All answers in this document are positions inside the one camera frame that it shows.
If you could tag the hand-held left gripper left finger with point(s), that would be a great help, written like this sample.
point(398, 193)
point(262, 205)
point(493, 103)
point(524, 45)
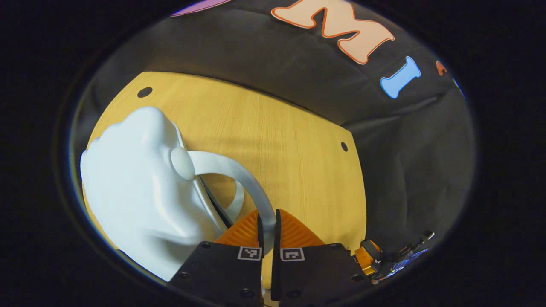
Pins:
point(259, 230)

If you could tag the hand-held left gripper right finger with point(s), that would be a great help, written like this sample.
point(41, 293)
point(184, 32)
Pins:
point(276, 230)

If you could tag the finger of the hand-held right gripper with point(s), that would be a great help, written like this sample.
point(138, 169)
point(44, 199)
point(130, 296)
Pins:
point(364, 258)

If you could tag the white hard-shell suitcase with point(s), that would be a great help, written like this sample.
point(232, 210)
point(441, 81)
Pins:
point(136, 192)

